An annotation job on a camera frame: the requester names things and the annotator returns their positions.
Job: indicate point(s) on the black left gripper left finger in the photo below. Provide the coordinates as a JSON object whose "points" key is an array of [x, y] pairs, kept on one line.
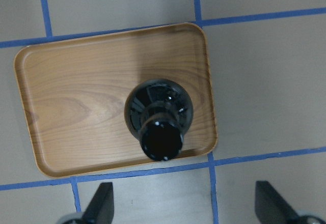
{"points": [[101, 207]]}

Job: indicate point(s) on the dark wine bottle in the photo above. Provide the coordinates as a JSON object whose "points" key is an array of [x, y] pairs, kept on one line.
{"points": [[158, 113]]}

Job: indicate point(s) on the wooden tray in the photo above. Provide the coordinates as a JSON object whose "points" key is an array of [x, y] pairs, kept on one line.
{"points": [[73, 93]]}

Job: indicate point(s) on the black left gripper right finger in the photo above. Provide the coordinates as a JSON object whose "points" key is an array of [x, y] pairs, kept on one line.
{"points": [[271, 207]]}

